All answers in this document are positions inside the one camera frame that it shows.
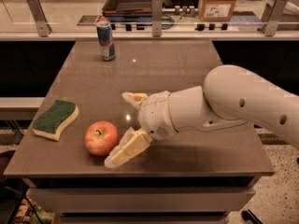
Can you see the grey cabinet drawer front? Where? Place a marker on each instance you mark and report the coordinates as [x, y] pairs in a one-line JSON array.
[[142, 200]]

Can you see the green yellow sponge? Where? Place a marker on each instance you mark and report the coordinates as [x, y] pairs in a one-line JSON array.
[[51, 123]]

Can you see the red yellow apple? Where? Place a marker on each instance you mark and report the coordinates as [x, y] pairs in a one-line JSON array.
[[101, 137]]

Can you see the open orange black case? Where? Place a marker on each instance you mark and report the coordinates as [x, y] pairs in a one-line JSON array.
[[117, 7]]

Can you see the cardboard box with label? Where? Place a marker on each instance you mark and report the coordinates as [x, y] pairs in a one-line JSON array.
[[216, 10]]

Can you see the metal glass bracket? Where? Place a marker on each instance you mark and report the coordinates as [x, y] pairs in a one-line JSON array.
[[157, 13], [42, 25], [272, 17]]

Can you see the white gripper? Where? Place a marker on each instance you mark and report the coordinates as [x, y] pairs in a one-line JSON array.
[[154, 115]]

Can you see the right metal glass bracket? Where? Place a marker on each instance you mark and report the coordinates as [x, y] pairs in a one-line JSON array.
[[272, 17]]

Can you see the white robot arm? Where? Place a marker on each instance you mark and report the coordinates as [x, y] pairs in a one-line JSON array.
[[230, 96]]

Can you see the blue silver redbull can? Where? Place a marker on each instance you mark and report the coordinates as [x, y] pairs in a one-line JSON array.
[[105, 39]]

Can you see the glass barrier panel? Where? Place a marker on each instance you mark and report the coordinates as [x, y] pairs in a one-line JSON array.
[[63, 16]]

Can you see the left metal glass bracket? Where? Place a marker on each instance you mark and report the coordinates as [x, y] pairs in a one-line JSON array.
[[42, 25]]

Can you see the middle metal glass bracket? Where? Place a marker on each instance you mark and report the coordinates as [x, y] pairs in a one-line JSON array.
[[157, 13]]

